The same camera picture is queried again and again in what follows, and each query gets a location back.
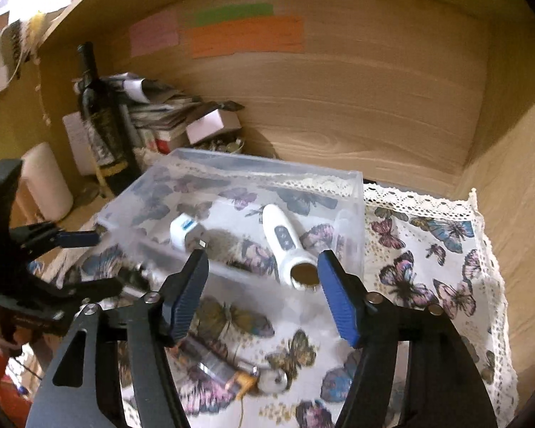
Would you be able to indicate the pink cardboard box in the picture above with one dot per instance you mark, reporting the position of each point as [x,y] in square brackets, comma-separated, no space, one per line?
[214,125]

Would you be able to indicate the butterfly print lace cloth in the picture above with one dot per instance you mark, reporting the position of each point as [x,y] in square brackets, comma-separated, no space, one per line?
[428,249]

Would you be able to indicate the stack of magazines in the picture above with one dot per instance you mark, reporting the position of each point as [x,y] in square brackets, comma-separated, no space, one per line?
[160,111]

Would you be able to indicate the bowl of coins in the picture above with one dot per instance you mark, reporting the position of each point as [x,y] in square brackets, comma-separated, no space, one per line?
[225,145]

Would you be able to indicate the transparent lighter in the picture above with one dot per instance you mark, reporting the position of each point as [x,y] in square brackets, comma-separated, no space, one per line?
[218,365]

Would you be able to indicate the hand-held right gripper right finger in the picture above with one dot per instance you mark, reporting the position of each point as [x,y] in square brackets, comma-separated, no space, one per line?
[334,298]

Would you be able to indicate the white paper box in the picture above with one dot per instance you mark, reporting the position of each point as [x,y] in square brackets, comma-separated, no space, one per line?
[76,142]

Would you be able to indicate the red and white books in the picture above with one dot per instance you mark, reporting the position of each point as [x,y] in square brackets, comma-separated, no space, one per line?
[165,140]

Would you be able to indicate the white electric callus remover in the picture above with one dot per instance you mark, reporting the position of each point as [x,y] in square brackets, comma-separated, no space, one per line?
[281,236]

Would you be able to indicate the dark wine bottle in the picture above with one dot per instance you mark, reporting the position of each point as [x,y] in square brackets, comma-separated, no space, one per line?
[102,129]

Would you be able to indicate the clear plastic storage box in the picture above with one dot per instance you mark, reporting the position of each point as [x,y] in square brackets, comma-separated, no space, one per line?
[232,187]

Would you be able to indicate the green sticky note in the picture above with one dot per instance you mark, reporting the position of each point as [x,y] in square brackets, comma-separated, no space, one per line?
[234,14]

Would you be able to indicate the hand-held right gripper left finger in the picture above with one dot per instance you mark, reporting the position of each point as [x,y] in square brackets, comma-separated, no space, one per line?
[185,298]

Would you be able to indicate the white paper roll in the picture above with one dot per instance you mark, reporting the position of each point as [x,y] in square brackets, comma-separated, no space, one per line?
[44,183]

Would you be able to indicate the small white device blue label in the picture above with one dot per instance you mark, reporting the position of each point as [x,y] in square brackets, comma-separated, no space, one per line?
[183,229]

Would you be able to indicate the hanging patterned ornament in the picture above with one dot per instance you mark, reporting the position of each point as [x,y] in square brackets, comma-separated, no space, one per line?
[15,47]

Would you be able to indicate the round silver metal piece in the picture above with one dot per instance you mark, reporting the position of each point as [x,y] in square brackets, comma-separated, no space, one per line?
[273,381]

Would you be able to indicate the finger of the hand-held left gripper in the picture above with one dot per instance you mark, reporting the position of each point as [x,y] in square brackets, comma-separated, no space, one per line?
[78,238]
[93,287]

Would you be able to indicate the pink sticky note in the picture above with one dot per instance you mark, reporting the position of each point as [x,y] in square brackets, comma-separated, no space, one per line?
[154,33]

